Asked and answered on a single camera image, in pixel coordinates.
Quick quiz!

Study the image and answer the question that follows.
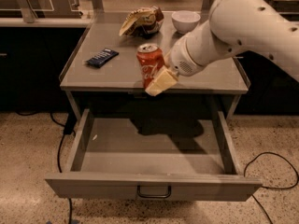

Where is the red coke can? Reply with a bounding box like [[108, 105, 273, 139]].
[[136, 43, 164, 88]]

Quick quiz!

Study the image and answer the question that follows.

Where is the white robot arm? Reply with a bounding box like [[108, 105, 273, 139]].
[[146, 0, 299, 96]]

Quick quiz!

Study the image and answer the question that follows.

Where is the open grey top drawer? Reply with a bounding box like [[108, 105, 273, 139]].
[[45, 110, 262, 202]]

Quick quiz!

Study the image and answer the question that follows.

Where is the white bowl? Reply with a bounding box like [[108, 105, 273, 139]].
[[171, 10, 201, 34]]

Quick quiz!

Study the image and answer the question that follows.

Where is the brown chip bag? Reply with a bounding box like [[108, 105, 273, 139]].
[[119, 6, 164, 36]]

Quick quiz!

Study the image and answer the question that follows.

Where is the grey metal cabinet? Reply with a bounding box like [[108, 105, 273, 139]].
[[60, 12, 249, 118]]

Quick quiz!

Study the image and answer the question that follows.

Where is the dark blue snack bar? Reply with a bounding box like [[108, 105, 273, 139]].
[[86, 49, 119, 68]]

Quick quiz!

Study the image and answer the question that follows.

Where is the black power adapter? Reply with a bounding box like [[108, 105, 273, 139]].
[[64, 112, 77, 134]]

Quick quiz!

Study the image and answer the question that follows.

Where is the black drawer handle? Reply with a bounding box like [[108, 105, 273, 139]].
[[136, 186, 172, 199]]

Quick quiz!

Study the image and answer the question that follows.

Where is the black cable left floor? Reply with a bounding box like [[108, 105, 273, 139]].
[[15, 110, 76, 224]]

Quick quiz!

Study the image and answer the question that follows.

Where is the black cable floor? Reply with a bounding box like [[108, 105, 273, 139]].
[[243, 151, 299, 224], [15, 110, 76, 224]]

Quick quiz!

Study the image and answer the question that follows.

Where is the black cable right floor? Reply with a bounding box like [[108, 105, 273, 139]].
[[243, 151, 299, 224]]

